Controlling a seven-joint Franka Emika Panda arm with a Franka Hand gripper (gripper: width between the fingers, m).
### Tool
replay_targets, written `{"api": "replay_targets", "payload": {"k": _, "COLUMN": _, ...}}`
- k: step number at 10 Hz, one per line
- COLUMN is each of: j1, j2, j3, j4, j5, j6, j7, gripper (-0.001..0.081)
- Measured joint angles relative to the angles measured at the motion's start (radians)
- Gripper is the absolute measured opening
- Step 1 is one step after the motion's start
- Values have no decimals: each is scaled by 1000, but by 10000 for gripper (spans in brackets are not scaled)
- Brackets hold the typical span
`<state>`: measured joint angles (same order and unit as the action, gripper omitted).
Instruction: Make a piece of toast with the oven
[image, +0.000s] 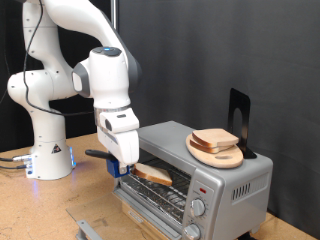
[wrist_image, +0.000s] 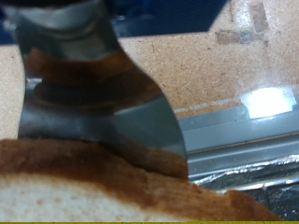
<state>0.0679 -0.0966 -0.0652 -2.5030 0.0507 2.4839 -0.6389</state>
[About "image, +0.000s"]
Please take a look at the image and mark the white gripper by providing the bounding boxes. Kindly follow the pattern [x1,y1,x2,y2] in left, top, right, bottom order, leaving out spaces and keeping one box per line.
[96,127,141,175]

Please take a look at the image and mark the metal spatula with blue block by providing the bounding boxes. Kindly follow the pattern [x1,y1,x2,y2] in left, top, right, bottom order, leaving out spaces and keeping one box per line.
[84,148,134,179]

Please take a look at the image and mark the white bread slice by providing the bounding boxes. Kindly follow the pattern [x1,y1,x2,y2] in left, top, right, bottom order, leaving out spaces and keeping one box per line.
[131,162,174,187]

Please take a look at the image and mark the glass oven door with handle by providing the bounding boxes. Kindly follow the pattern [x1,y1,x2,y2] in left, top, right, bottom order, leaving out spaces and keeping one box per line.
[65,191,175,240]

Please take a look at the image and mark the silver toaster oven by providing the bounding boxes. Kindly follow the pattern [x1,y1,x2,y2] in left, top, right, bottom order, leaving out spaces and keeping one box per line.
[113,120,274,240]

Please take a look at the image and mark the silver knob at oven bottom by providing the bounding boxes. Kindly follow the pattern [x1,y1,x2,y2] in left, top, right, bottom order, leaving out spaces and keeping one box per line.
[182,223,202,240]

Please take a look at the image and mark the silver knob below red light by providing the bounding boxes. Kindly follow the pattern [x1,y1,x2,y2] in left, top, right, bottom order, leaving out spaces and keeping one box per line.
[189,198,206,218]

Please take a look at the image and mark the bread slice with brown crust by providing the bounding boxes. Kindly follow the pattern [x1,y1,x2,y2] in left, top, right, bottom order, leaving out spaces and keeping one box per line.
[191,128,240,149]
[188,137,236,155]

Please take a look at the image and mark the oval wooden cutting board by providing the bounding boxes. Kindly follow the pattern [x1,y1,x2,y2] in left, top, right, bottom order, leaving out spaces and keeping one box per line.
[185,133,245,169]

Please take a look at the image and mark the black fabric backdrop curtain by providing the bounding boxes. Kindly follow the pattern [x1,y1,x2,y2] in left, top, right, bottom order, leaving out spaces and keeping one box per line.
[0,0,115,153]

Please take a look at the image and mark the black metal bookend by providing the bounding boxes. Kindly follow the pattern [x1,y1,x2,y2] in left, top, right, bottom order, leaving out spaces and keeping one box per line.
[227,87,258,160]

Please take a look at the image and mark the vertical metal pole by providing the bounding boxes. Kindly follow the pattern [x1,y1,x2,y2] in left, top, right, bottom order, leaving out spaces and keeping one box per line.
[110,0,120,31]

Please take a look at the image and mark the grey fabric backdrop curtain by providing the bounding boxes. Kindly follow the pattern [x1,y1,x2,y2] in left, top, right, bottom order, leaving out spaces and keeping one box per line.
[117,0,320,240]

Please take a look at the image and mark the metal wire oven rack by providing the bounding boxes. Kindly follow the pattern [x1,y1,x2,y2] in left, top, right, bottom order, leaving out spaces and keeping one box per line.
[121,157,192,225]

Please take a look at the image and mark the black camera cable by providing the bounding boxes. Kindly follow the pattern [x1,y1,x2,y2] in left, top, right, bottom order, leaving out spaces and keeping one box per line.
[22,0,95,117]

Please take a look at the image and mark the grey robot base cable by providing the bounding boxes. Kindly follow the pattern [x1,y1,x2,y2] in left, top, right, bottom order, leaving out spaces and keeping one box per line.
[0,163,28,171]
[0,154,33,164]

